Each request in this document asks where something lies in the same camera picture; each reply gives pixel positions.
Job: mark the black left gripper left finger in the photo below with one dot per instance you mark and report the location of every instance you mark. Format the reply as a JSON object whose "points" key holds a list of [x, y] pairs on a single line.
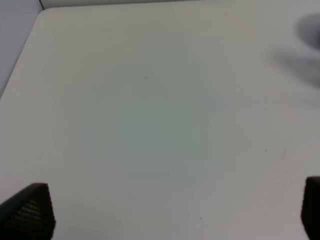
{"points": [[28, 215]]}

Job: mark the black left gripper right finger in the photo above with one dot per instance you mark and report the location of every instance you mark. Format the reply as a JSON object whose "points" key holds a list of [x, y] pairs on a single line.
{"points": [[310, 211]]}

